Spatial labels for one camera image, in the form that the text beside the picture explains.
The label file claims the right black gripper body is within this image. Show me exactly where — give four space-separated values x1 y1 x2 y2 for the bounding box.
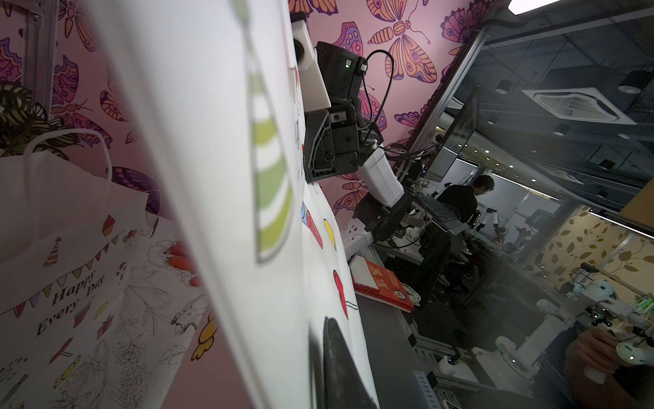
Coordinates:
304 42 383 183

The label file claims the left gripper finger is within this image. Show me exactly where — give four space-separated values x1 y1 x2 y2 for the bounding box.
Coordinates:
323 318 377 409

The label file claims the white paper bag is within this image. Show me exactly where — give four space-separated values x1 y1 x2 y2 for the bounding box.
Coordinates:
89 1 378 408
0 127 162 409

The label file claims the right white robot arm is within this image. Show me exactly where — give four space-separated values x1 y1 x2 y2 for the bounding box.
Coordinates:
304 42 417 258

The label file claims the red book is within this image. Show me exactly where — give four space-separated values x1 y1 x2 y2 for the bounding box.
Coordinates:
349 255 414 313

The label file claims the person in black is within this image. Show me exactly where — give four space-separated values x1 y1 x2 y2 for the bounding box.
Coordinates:
414 175 495 304

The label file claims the red rubber glove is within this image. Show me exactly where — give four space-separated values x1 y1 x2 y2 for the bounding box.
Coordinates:
167 241 202 287

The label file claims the green potted plant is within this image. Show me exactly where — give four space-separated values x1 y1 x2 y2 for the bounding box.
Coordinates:
1 80 67 158

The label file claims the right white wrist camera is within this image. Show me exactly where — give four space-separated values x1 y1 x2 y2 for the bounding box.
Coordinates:
291 19 331 112

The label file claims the aluminium frame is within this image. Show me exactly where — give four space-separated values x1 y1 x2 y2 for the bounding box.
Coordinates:
10 0 59 114

